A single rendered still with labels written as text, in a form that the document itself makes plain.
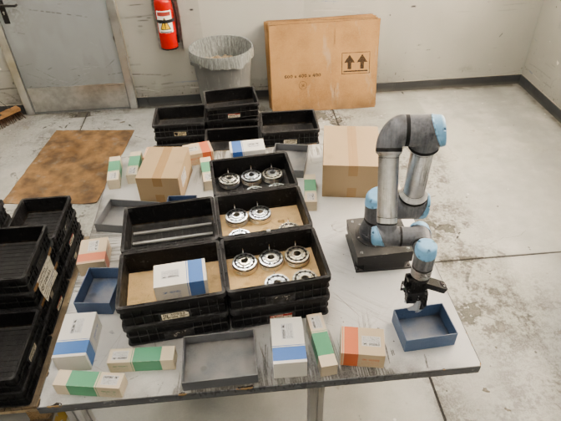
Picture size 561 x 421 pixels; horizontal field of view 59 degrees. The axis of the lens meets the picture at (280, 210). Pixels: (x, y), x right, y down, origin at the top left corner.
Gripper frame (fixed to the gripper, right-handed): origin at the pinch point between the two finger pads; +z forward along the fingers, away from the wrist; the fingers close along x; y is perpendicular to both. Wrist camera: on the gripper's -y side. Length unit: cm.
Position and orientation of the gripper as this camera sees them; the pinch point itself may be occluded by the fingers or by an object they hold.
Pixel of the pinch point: (417, 308)
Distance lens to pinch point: 207.3
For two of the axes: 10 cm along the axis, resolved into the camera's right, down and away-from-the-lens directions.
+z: 0.2, 7.7, 6.3
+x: 1.5, 6.2, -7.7
